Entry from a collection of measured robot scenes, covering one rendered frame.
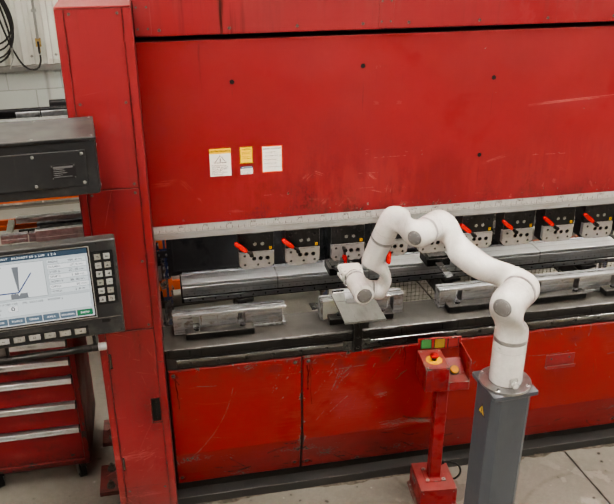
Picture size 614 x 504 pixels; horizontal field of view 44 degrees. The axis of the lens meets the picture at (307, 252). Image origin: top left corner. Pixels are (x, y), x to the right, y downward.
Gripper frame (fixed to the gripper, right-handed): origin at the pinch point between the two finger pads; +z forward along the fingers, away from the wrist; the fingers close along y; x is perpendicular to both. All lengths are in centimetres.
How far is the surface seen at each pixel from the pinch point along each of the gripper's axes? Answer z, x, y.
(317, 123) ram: 4, 61, -12
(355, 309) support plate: -9.9, -18.5, 2.6
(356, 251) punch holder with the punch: 3.5, 2.9, 6.0
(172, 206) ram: 4, 30, -72
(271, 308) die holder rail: 5.0, -22.3, -32.0
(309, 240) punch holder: 3.8, 9.9, -15.0
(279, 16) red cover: 2, 104, -27
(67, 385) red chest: 20, -61, -126
